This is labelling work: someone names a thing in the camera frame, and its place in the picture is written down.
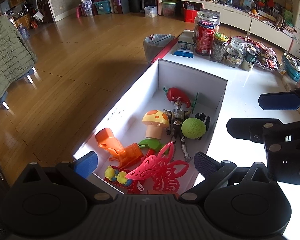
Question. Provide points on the long red bar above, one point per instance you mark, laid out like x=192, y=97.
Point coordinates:
x=162, y=51

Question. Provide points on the olive green puffer jacket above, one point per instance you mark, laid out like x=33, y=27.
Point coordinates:
x=7, y=55

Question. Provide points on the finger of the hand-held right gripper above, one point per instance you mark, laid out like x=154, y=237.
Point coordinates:
x=277, y=101
x=239, y=127

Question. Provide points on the lined waste bin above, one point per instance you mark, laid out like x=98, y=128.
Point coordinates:
x=150, y=47

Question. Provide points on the green egg toy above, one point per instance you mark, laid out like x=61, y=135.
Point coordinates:
x=193, y=128

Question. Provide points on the small pink stool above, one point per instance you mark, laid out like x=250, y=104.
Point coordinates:
x=78, y=12

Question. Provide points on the dark blue robot figure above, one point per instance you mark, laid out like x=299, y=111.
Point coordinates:
x=205, y=118

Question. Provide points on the large glass jar silver lid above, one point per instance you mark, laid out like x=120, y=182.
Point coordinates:
x=209, y=16

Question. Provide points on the pink plastic butterfly toy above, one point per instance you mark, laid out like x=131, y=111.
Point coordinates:
x=160, y=170

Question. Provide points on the orange toy axe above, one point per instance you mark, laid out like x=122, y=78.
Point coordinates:
x=130, y=155

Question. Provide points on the large water bottle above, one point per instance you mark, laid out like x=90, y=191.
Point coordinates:
x=23, y=31

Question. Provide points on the red chili pepper toy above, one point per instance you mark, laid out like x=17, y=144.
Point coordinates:
x=177, y=95

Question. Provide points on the red toy train green aliens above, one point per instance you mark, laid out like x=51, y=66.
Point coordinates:
x=112, y=175

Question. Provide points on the long white low cabinet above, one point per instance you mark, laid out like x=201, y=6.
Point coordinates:
x=239, y=17

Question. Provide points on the toy hammer green head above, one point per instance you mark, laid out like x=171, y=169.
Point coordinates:
x=152, y=145

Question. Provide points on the silver armored action figure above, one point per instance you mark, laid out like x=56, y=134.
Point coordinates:
x=177, y=120

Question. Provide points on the nut jar yellow lid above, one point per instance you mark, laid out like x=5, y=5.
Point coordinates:
x=218, y=50

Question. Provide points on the white storage bin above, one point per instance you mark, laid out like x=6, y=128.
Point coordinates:
x=151, y=11

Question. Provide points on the tall red can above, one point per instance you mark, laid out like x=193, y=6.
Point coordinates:
x=204, y=40

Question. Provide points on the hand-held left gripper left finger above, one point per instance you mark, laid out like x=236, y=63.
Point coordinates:
x=86, y=165

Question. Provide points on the flat white box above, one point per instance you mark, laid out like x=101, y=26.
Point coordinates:
x=185, y=46

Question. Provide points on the teal storage box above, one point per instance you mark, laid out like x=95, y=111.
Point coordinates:
x=102, y=7

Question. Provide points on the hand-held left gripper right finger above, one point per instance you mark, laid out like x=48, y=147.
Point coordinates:
x=206, y=165

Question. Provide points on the yellow mushroom toy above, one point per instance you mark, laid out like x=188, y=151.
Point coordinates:
x=155, y=117

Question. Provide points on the green white coffee can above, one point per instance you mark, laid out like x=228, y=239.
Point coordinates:
x=248, y=61

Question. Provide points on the flat blue box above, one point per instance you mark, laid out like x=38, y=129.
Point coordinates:
x=183, y=53

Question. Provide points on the glass jar clear lid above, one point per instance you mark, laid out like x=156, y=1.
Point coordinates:
x=234, y=55

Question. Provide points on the teal tin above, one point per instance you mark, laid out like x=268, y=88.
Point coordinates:
x=293, y=67

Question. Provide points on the white cardboard box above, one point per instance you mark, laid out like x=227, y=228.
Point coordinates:
x=189, y=77

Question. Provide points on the tray of snack packets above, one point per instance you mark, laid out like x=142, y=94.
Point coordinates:
x=266, y=55

